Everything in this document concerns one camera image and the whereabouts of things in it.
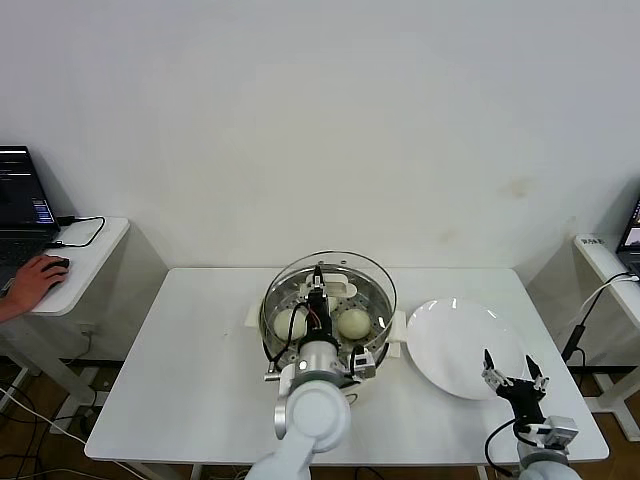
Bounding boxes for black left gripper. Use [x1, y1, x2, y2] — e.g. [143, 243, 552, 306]
[305, 264, 335, 346]

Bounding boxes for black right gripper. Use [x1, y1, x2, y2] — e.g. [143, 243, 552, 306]
[480, 348, 550, 429]

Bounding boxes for round glass pot lid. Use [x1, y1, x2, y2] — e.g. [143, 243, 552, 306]
[261, 248, 398, 352]

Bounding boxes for white steamed baozi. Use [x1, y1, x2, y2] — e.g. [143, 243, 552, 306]
[273, 309, 309, 342]
[337, 308, 373, 340]

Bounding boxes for person's bare forearm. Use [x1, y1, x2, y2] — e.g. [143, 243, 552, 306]
[0, 292, 24, 325]

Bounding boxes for perforated steel steamer basket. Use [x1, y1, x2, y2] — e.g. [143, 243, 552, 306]
[245, 272, 407, 374]

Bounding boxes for person's bare hand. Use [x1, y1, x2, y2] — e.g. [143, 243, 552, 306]
[8, 253, 69, 315]

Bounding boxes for round white plate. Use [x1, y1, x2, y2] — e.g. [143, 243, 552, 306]
[405, 298, 534, 401]

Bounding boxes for cream electric cooking pot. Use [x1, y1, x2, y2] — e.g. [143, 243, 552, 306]
[244, 304, 407, 399]

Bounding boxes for white side table with label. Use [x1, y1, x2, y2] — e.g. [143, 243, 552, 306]
[524, 232, 640, 442]

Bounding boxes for laptop with pale screen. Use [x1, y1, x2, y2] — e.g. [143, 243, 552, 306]
[615, 197, 640, 274]

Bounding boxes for white side table with mouse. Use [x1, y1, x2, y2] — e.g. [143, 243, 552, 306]
[0, 215, 170, 407]

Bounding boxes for black computer mouse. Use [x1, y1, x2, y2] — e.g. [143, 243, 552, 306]
[42, 256, 71, 282]

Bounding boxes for white floor power strip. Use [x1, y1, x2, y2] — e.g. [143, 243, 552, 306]
[48, 407, 104, 436]

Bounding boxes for laptop with red screen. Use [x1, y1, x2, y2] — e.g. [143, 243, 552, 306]
[0, 144, 62, 296]

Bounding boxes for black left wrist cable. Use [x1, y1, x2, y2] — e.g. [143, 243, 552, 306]
[263, 301, 312, 364]

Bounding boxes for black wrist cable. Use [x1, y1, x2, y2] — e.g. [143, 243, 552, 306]
[483, 418, 524, 475]
[263, 301, 312, 364]

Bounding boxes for black cable with adapter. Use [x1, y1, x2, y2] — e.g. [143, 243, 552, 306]
[561, 279, 624, 365]

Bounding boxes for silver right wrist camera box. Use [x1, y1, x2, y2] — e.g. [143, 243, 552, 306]
[542, 414, 580, 447]

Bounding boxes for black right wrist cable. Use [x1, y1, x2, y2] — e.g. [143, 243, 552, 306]
[483, 418, 524, 475]

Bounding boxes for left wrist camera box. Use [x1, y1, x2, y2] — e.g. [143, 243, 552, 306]
[348, 347, 377, 380]

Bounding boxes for black laptop charger cable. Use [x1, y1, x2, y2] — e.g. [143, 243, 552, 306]
[49, 214, 107, 250]

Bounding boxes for thin dark hanging cable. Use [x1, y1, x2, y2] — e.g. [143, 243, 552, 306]
[79, 323, 99, 362]

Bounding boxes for white floor cable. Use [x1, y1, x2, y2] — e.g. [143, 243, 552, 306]
[0, 384, 87, 445]

